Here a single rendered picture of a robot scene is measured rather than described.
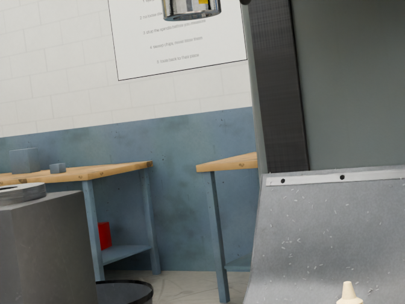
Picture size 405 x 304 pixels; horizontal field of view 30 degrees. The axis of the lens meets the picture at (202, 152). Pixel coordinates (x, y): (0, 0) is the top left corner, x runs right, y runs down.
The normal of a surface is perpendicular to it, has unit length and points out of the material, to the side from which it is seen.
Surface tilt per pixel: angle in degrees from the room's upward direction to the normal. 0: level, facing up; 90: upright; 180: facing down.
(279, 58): 90
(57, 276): 90
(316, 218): 65
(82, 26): 90
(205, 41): 90
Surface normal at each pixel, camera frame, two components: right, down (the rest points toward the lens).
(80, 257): 0.90, -0.09
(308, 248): -0.55, -0.33
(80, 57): -0.54, 0.11
